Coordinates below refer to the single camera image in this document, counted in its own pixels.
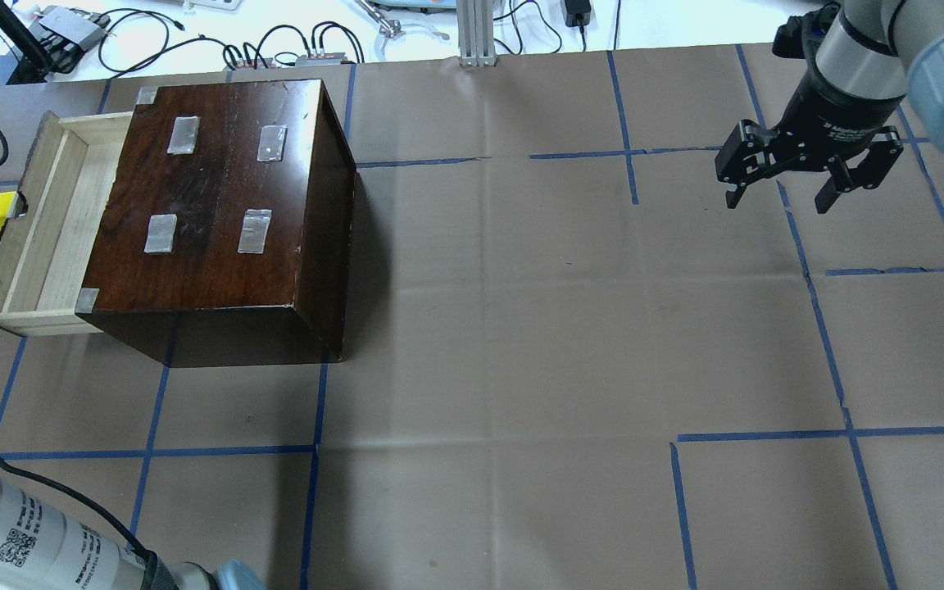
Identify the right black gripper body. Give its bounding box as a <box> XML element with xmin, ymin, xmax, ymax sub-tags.
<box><xmin>715</xmin><ymin>78</ymin><xmax>905</xmax><ymax>189</ymax></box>

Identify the yellow block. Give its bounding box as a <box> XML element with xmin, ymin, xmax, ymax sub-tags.
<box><xmin>0</xmin><ymin>190</ymin><xmax>29</xmax><ymax>228</ymax></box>

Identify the light wooden drawer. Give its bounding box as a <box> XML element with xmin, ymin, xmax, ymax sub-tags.
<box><xmin>0</xmin><ymin>112</ymin><xmax>132</xmax><ymax>336</ymax></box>

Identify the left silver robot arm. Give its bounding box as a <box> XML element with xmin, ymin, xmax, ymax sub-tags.
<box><xmin>0</xmin><ymin>456</ymin><xmax>265</xmax><ymax>589</ymax></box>

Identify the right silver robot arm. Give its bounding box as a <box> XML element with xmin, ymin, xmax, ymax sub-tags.
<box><xmin>715</xmin><ymin>1</ymin><xmax>944</xmax><ymax>214</ymax></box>

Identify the dark wooden drawer cabinet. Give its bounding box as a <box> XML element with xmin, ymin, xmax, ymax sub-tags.
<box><xmin>75</xmin><ymin>79</ymin><xmax>356</xmax><ymax>367</ymax></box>

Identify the brown paper table cover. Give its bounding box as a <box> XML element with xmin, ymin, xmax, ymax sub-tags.
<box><xmin>0</xmin><ymin>44</ymin><xmax>944</xmax><ymax>589</ymax></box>

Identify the black power adapter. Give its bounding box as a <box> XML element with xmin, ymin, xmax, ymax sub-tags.
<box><xmin>562</xmin><ymin>0</ymin><xmax>592</xmax><ymax>29</ymax></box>

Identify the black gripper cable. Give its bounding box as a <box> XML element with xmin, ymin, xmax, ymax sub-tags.
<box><xmin>0</xmin><ymin>452</ymin><xmax>153</xmax><ymax>562</ymax></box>

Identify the aluminium frame post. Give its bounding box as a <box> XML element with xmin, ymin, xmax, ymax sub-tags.
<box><xmin>456</xmin><ymin>0</ymin><xmax>497</xmax><ymax>67</ymax></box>

